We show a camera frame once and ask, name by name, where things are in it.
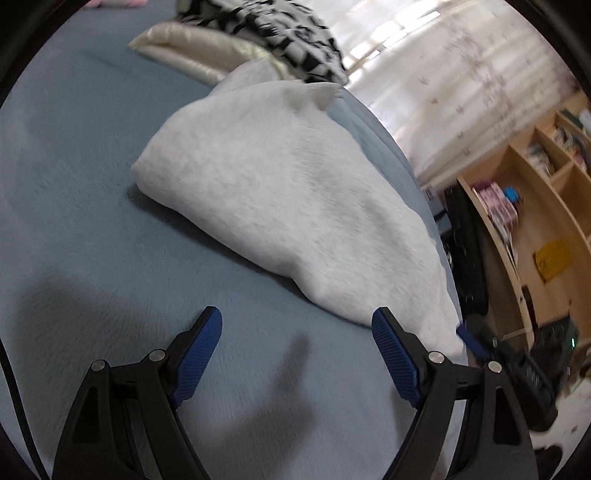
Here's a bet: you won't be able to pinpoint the light grey hoodie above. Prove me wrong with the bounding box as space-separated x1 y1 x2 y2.
131 60 462 356

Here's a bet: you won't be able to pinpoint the black clothing by bed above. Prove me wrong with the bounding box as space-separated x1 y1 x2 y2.
443 183 489 320

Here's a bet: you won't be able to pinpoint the yellow paper bag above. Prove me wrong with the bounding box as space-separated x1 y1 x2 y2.
533 238 573 284

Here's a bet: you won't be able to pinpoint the pink boxes on shelf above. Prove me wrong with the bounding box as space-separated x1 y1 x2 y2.
473 181 519 231

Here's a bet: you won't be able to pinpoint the blue small box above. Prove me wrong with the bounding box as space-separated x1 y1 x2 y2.
503 186 522 204

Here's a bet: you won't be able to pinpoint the wooden bookshelf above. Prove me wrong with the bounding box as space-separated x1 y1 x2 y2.
457 91 590 348

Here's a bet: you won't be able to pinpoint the grey-blue bed blanket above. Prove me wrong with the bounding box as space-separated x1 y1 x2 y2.
0 0 468 480

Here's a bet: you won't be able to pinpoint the black and white patterned garment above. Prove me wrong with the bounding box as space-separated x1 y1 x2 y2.
176 0 349 86

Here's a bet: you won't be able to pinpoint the cream satin garment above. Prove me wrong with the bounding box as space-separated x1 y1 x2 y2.
128 20 294 85

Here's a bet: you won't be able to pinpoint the black cable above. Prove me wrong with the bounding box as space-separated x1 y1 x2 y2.
0 338 50 480

